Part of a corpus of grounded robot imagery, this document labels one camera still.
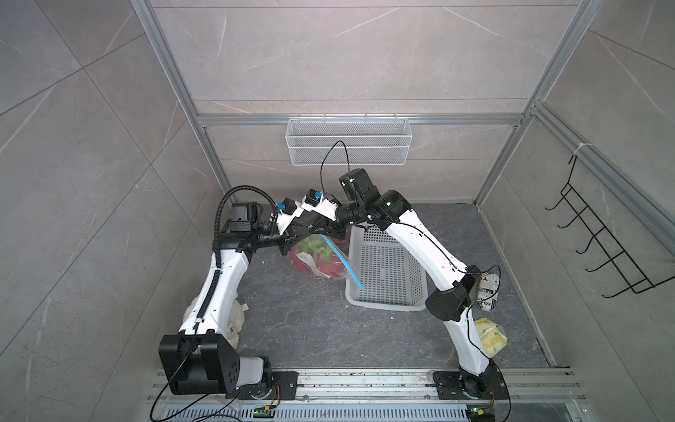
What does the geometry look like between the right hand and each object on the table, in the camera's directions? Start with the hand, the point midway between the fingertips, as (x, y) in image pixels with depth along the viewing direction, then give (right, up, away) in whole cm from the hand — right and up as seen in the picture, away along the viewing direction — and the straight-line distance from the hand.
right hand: (315, 224), depth 73 cm
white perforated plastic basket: (+26, -19, +23) cm, 39 cm away
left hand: (-1, -1, +1) cm, 2 cm away
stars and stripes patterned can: (+58, -23, +16) cm, 64 cm away
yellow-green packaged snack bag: (+54, -36, +7) cm, 65 cm away
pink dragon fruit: (0, -10, +7) cm, 12 cm away
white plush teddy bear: (-26, -30, +9) cm, 41 cm away
